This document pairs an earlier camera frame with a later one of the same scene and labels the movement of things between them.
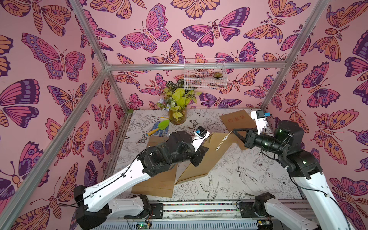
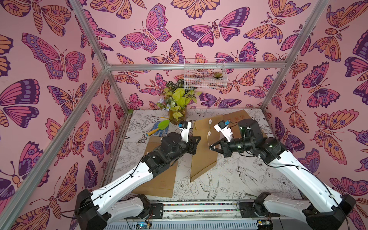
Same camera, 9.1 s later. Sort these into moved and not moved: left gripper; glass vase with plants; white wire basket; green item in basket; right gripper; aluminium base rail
Moved: left gripper; right gripper
Not moved: white wire basket; aluminium base rail; glass vase with plants; green item in basket
